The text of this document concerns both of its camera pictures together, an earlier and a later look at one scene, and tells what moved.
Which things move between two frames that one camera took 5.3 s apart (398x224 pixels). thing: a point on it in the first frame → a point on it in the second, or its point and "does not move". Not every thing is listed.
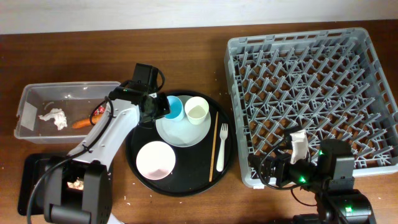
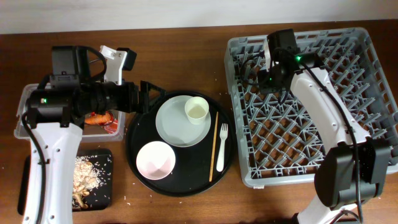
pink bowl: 155,160 does not move
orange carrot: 85,122 does not move
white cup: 196,109 does not move
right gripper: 283,160 → 265,86
